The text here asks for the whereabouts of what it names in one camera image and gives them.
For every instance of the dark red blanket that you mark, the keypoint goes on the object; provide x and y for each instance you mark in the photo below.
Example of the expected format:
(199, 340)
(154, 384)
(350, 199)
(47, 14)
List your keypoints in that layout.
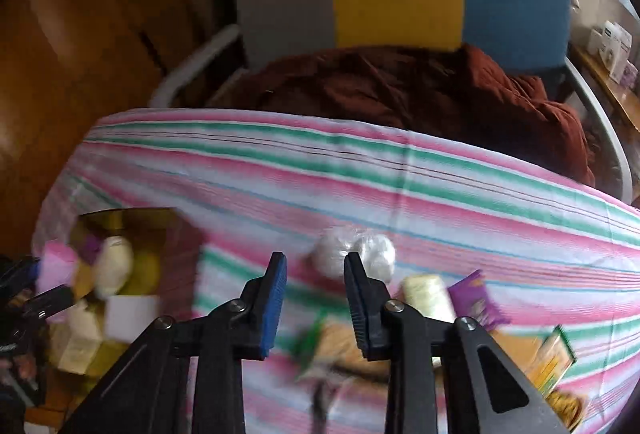
(463, 96)

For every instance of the striped pink green bedsheet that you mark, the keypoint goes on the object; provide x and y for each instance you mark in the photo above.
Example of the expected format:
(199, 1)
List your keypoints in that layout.
(554, 253)

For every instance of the yellow sponge block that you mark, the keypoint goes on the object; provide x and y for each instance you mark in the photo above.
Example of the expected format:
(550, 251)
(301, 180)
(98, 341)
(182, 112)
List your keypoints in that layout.
(428, 295)

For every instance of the wooden side table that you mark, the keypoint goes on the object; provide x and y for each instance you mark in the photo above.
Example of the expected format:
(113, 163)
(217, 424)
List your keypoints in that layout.
(621, 100)

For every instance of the gold maroon storage box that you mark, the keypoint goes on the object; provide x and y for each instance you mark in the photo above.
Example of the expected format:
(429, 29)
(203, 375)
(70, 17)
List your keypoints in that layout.
(151, 251)

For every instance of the white plastic ball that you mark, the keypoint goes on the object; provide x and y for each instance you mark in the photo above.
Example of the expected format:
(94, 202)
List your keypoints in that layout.
(376, 251)

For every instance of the purple snack packet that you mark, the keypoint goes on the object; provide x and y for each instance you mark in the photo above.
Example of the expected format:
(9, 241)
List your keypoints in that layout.
(470, 298)

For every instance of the green rice cracker packet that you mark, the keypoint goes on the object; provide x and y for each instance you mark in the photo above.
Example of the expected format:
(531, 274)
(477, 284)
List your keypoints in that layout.
(553, 359)

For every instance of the pink item in box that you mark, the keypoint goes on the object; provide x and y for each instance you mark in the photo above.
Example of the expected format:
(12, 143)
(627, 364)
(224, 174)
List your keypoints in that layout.
(57, 266)

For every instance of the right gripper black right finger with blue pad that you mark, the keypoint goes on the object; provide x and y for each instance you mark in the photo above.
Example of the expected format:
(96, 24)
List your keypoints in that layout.
(485, 392)

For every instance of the white box in storage box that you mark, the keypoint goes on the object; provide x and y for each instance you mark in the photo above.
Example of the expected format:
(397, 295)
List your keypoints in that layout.
(127, 316)

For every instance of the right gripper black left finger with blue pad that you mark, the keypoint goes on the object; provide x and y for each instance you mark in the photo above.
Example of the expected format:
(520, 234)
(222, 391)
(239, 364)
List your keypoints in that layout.
(145, 390)

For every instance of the white boxes on table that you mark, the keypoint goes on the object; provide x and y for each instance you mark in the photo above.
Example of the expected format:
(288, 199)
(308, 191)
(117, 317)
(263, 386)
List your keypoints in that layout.
(612, 46)

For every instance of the green white carton box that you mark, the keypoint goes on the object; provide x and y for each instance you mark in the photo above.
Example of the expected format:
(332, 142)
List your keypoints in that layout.
(328, 350)

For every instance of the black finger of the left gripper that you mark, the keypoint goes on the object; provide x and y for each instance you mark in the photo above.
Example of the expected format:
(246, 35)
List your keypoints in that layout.
(16, 276)

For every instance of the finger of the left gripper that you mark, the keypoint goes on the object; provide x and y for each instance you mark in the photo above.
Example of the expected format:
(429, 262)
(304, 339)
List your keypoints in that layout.
(49, 303)

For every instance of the yellow knitted sock bundle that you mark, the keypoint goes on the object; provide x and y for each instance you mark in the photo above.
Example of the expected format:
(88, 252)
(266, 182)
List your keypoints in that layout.
(569, 407)

